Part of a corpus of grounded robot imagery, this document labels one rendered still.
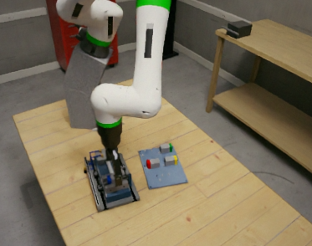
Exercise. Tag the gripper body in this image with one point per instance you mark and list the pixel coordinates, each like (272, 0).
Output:
(111, 143)

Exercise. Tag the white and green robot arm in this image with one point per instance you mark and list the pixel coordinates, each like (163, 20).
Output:
(111, 102)

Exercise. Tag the grey metal bar with blue end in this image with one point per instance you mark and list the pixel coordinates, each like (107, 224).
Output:
(111, 179)

